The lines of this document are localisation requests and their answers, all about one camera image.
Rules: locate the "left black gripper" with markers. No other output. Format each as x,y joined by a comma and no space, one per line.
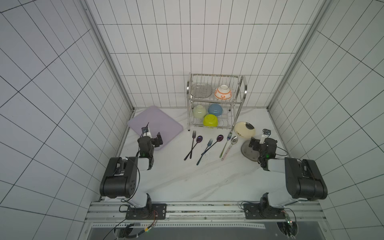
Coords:
155,140

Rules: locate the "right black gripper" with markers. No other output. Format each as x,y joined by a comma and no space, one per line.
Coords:
255,144

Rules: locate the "lavender rectangular placemat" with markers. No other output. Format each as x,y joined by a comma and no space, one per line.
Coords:
158,122

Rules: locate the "pink handled silver spoon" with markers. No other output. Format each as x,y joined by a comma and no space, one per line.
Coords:
234,140

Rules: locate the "green handled rainbow fork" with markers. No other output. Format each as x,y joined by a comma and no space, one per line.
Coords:
228,139

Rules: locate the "dark purple long spoon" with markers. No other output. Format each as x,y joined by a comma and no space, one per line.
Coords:
219,139

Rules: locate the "purple fork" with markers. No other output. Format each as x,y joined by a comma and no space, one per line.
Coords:
193,136

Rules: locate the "blue fork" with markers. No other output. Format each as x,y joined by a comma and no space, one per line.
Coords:
208,146

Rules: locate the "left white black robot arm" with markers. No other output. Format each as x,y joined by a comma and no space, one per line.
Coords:
123,175

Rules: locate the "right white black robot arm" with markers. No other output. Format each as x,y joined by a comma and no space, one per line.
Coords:
303,180

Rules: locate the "grey glass plate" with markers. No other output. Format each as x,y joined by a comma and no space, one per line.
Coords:
248,152

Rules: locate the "cream plate with black spot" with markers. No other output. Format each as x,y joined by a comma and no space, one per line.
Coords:
244,130

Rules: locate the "lime green bowl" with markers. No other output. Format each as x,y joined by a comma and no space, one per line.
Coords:
210,120

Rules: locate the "pale green bowl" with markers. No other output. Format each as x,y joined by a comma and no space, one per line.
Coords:
199,112

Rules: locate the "blue bowl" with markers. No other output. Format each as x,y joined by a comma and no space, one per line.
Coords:
215,109

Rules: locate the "white orange patterned bowl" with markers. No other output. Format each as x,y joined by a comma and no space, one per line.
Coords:
223,92

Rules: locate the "grey plate on rack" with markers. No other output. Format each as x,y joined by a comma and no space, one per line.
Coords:
201,91

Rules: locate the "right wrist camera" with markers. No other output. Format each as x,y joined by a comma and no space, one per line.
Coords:
265,135

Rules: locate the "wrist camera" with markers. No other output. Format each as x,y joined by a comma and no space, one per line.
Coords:
146,132
265,135

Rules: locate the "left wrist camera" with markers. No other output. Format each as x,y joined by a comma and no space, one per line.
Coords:
146,132

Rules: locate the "steel wire dish rack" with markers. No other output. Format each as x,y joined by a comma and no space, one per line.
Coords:
231,107

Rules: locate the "aluminium mounting rail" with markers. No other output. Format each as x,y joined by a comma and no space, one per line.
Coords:
204,214

